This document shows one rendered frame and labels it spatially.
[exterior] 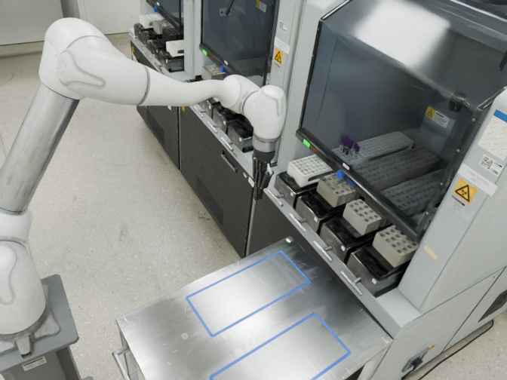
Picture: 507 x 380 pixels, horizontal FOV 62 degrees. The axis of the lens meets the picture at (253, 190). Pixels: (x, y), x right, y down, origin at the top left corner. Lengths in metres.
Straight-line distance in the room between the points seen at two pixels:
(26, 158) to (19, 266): 0.28
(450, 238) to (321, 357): 0.47
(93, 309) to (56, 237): 0.56
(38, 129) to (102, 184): 1.72
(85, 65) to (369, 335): 0.97
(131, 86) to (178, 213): 1.69
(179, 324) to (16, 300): 0.41
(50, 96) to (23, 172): 0.22
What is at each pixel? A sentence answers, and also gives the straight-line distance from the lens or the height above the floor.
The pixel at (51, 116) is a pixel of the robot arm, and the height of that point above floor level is 1.23.
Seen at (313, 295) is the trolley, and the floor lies 0.82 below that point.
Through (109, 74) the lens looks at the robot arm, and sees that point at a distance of 1.00.
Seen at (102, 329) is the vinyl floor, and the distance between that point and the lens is 2.18.
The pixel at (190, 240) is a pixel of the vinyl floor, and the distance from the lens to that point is 2.48.
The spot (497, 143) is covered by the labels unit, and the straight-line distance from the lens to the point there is 1.10.
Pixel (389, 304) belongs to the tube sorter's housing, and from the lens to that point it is 1.44.
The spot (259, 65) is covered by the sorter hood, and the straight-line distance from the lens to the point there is 1.77.
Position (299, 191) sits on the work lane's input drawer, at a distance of 1.61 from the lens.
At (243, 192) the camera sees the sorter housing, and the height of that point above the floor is 0.53.
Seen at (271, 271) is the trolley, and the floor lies 0.82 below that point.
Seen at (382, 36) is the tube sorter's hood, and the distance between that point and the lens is 1.32.
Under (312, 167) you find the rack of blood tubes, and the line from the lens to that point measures 1.66.
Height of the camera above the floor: 1.82
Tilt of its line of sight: 40 degrees down
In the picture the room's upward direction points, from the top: 7 degrees clockwise
